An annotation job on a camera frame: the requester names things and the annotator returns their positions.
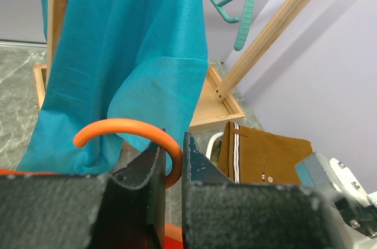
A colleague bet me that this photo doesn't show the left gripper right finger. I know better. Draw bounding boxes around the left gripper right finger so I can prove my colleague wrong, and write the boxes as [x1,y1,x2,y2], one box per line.
[181,132,345,248]

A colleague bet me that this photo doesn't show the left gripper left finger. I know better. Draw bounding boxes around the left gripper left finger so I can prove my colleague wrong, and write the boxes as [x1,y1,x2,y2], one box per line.
[1,141,165,248]

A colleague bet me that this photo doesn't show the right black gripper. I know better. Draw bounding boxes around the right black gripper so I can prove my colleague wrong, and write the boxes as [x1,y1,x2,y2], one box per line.
[334,197,376,239]

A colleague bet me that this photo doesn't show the orange t shirt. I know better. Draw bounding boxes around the orange t shirt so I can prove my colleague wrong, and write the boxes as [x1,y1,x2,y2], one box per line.
[1,169,183,248]

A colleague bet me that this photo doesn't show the orange plastic hanger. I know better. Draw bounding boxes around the orange plastic hanger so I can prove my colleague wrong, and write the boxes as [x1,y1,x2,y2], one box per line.
[74,118,183,248]

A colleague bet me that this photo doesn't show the blue t shirt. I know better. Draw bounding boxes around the blue t shirt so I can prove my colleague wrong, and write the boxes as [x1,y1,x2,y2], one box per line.
[17,0,209,174]

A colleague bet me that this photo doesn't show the teal plastic hanger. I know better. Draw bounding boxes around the teal plastic hanger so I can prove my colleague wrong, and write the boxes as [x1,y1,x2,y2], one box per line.
[209,0,255,51]

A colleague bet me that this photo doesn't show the white plastic basket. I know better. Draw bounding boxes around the white plastic basket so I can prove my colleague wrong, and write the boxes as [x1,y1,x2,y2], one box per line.
[206,132,224,160]

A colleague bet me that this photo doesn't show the brown shorts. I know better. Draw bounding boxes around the brown shorts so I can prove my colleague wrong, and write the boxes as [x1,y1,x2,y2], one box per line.
[217,121,313,184]

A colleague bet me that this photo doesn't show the wooden clothes rack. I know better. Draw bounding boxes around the wooden clothes rack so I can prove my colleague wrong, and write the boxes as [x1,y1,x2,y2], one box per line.
[33,0,310,132]

